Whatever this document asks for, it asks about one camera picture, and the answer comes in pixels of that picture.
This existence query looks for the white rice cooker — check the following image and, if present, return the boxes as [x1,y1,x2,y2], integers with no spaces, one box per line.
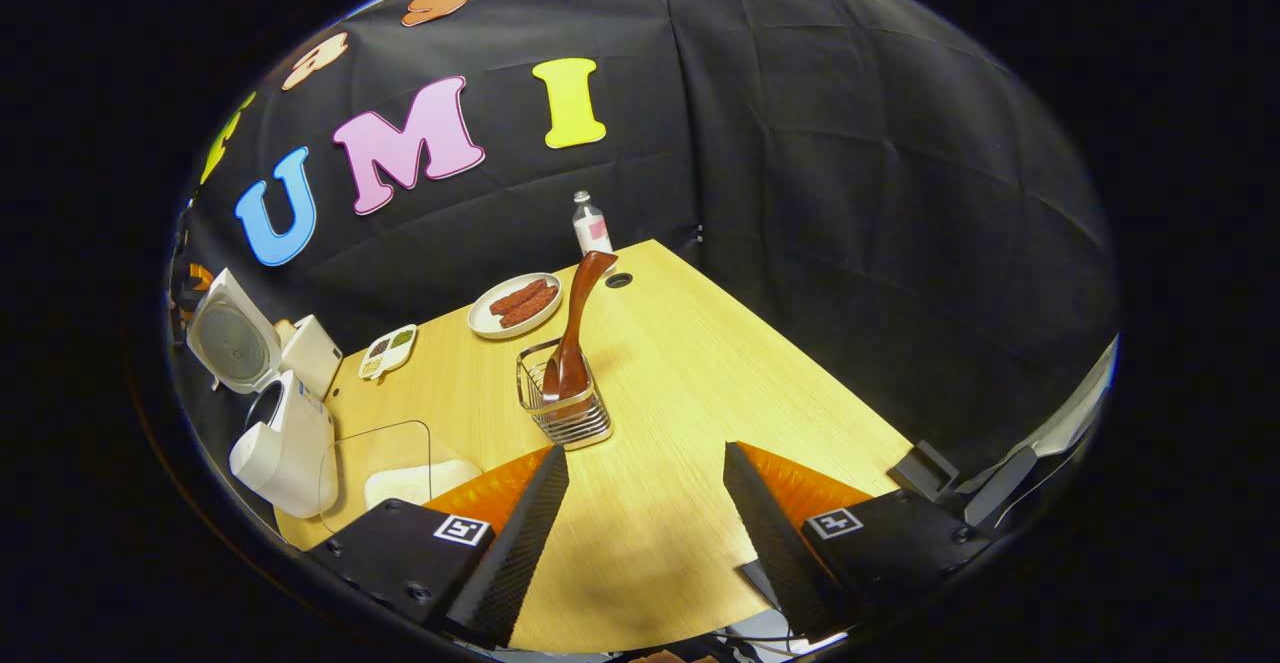
[186,268,341,519]

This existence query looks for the wire chopstick holder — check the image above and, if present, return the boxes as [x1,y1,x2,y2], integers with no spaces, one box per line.
[516,338,614,451]

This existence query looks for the brown wooden spoon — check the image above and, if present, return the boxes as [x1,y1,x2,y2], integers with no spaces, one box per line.
[541,250,619,406]

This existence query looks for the white toaster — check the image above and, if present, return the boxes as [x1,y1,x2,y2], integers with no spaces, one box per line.
[275,315,344,401]

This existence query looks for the white round plate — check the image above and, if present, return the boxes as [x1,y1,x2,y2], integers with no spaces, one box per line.
[467,272,564,341]

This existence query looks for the red meat piece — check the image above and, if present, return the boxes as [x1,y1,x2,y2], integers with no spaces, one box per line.
[488,279,550,317]
[498,286,559,329]

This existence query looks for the black backdrop cloth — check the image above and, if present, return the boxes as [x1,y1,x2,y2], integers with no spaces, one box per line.
[165,0,1119,474]

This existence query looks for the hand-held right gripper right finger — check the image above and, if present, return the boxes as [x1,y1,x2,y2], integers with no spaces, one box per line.
[722,441,991,644]

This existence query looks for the clear box of white rice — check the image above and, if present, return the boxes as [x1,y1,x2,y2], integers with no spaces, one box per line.
[318,420,484,536]

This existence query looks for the tangled black cables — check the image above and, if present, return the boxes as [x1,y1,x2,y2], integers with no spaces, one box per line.
[700,608,851,660]

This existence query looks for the white divided grain dish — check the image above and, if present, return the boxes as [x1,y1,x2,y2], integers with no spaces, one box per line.
[358,324,418,381]

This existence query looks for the small bottle with pink label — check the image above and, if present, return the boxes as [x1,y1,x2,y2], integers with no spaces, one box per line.
[572,190,613,259]

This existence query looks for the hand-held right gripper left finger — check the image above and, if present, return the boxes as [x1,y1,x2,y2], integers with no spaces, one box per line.
[305,443,571,649]

